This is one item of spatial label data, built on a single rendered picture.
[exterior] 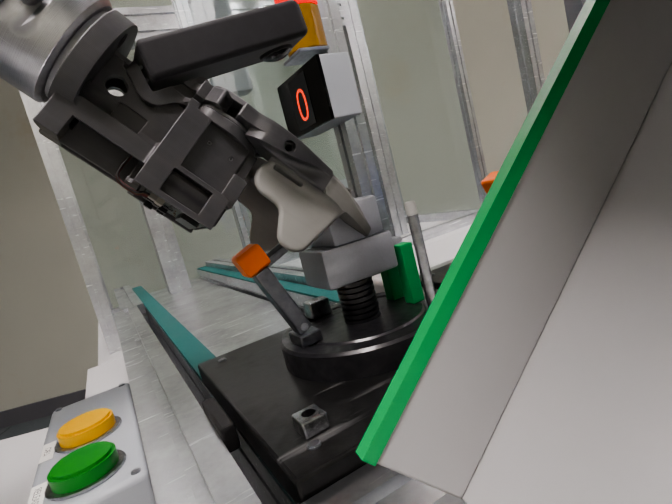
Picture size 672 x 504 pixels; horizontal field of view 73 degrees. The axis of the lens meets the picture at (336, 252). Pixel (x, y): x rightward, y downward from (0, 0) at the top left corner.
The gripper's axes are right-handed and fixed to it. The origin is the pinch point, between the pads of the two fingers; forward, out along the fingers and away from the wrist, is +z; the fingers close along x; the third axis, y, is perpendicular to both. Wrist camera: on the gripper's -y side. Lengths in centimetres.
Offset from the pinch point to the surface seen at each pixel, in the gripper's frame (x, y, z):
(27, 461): -37, 39, -5
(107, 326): -82, 25, -2
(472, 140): -82, -79, 61
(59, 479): -0.2, 24.3, -7.4
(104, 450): -1.1, 22.2, -5.9
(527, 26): -60, -103, 45
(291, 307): 0.7, 8.3, -0.3
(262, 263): 1.0, 6.8, -4.0
